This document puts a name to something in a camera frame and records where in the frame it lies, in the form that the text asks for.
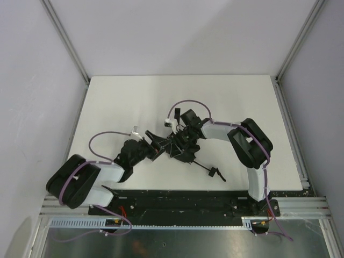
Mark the right aluminium frame post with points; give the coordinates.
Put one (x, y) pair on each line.
(310, 21)

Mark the grey slotted cable duct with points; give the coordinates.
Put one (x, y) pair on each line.
(103, 223)

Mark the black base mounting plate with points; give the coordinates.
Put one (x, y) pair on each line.
(186, 208)

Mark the left aluminium frame post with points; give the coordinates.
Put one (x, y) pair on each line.
(63, 35)

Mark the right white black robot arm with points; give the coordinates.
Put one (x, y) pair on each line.
(252, 147)

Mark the aluminium frame post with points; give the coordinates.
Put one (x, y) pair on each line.
(310, 21)
(63, 35)

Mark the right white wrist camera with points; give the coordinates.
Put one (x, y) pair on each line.
(171, 123)

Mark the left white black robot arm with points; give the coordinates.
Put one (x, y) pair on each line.
(82, 182)

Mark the black folding umbrella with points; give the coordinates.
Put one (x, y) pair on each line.
(187, 155)

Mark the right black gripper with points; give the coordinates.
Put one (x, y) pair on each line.
(178, 146)

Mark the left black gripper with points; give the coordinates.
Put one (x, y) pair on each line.
(151, 148)

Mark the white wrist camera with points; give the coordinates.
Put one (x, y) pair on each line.
(171, 123)
(135, 133)

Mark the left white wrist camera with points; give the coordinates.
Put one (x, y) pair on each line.
(135, 133)

